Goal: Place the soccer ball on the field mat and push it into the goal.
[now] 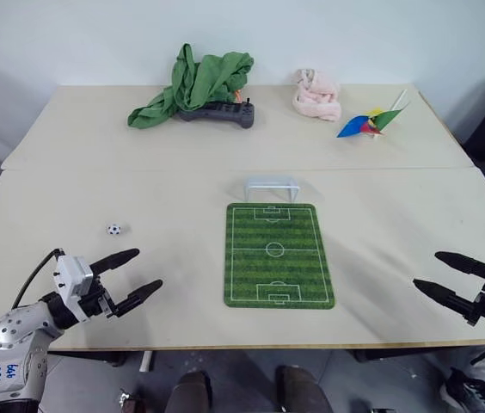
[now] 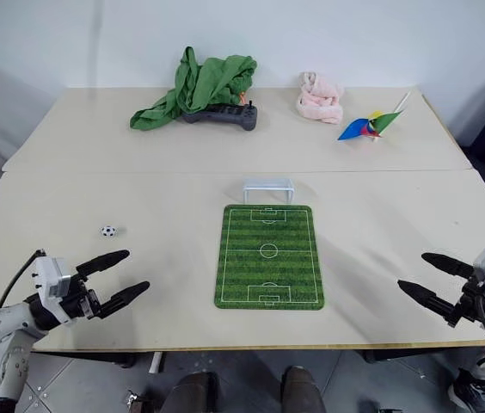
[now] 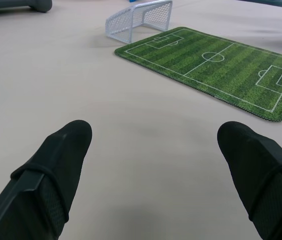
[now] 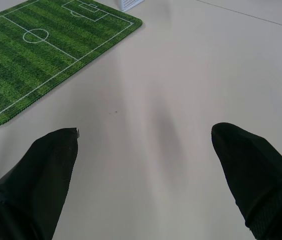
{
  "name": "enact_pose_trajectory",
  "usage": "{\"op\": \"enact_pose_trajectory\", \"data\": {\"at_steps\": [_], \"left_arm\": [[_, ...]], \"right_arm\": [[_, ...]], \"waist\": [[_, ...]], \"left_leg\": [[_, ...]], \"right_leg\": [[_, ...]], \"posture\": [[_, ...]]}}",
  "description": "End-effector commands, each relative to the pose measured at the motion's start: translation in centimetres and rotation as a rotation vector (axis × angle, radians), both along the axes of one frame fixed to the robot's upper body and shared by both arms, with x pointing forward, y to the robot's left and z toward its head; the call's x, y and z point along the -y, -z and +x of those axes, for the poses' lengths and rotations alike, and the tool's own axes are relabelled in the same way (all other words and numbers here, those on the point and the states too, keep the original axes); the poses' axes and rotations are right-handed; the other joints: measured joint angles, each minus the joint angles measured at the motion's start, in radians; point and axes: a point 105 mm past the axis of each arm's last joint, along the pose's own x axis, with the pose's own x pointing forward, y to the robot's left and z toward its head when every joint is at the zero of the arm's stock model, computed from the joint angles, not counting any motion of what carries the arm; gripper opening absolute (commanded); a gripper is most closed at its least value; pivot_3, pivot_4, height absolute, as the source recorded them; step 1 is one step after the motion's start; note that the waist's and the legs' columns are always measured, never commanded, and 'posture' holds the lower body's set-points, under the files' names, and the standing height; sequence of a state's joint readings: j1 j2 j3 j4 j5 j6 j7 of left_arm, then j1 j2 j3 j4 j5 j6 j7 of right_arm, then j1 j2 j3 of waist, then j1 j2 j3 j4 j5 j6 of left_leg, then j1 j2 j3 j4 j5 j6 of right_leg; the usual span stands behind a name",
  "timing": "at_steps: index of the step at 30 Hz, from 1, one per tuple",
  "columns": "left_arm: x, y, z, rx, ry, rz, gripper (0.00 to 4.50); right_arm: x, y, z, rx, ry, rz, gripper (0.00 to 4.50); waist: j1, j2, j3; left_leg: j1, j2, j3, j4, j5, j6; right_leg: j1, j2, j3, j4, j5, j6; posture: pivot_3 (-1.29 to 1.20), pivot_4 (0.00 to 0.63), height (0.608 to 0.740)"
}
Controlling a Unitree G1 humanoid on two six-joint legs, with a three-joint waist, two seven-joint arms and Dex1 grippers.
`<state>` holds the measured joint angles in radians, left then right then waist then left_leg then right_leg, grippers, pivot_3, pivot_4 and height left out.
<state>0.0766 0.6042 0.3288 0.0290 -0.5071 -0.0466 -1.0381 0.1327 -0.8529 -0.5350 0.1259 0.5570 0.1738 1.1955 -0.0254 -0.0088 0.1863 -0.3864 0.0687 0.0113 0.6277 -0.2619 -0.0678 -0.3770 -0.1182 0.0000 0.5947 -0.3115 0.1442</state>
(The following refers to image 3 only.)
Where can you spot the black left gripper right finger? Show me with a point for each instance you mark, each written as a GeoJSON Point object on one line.
{"type": "Point", "coordinates": [261, 175]}

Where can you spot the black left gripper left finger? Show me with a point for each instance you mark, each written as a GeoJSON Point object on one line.
{"type": "Point", "coordinates": [43, 175]}

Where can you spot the green soccer field mat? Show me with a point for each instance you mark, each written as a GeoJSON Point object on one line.
{"type": "Point", "coordinates": [211, 70]}

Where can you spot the white toy soccer goal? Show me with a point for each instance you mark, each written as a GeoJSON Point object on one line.
{"type": "Point", "coordinates": [141, 21]}

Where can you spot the dark grey rounded object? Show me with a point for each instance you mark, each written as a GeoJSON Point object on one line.
{"type": "Point", "coordinates": [18, 5]}

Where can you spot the dark teal object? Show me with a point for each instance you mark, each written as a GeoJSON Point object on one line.
{"type": "Point", "coordinates": [271, 3]}

